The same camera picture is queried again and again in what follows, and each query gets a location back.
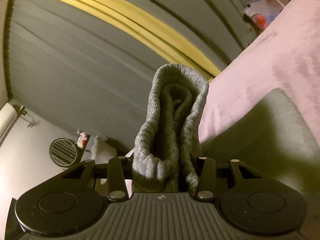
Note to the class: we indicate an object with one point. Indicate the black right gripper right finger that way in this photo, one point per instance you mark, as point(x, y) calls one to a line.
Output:
point(215, 179)

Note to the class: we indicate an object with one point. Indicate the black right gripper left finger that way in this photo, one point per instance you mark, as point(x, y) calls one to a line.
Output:
point(115, 172)

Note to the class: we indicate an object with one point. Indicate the white red blue bag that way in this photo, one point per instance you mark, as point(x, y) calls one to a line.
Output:
point(261, 13)

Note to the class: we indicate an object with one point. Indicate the round black fan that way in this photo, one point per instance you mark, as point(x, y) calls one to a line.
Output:
point(63, 152)

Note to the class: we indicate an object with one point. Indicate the white cloth on chair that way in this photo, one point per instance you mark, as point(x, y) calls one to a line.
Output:
point(102, 152)

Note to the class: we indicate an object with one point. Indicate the red white figurine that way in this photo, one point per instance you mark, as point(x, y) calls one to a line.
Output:
point(82, 139)

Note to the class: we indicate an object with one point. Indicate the grey curtain with yellow stripe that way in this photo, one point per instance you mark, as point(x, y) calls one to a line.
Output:
point(89, 64)

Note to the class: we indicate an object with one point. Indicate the pink bed sheet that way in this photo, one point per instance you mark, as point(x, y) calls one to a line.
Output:
point(285, 56)

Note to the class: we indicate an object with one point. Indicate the grey knit pants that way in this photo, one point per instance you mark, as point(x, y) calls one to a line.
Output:
point(272, 137)

